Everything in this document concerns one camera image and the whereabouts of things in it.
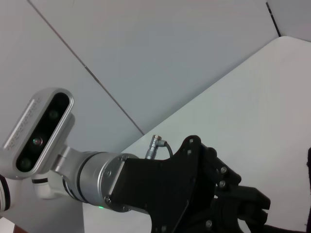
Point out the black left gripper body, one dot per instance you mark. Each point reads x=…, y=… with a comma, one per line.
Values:
x=165, y=189

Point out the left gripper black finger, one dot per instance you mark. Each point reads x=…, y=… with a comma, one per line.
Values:
x=218, y=221
x=252, y=199

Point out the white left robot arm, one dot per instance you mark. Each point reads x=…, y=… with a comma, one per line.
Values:
x=92, y=179

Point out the brown cabinet with white top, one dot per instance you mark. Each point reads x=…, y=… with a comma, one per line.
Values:
x=9, y=229

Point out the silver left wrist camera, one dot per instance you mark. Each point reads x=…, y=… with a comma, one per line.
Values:
x=24, y=126

